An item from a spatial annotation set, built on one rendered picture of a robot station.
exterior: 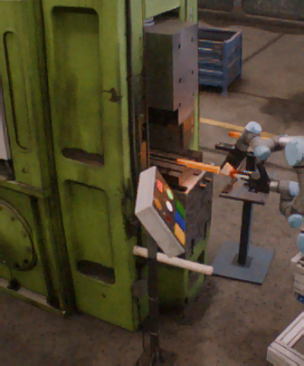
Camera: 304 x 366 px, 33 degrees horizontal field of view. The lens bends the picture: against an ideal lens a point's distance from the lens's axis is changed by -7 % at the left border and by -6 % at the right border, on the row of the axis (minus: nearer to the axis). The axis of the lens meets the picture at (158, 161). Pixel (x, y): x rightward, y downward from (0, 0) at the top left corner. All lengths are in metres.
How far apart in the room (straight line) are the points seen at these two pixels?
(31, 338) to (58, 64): 1.67
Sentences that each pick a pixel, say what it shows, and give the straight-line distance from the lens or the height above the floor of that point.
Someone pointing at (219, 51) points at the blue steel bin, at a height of 0.58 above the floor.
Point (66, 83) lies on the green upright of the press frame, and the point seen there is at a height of 1.52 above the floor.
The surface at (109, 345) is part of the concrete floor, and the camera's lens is 3.24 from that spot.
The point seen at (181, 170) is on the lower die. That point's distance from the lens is 2.89.
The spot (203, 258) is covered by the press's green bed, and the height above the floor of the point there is 0.25.
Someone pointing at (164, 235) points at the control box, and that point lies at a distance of 2.29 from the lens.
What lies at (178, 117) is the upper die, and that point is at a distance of 2.71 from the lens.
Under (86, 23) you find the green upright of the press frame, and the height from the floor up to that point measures 1.84.
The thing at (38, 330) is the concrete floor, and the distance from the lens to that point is 3.40.
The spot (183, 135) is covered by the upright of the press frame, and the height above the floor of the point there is 1.04.
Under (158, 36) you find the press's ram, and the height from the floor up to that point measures 1.75.
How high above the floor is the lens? 2.39
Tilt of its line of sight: 28 degrees down
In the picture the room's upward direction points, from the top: 1 degrees counter-clockwise
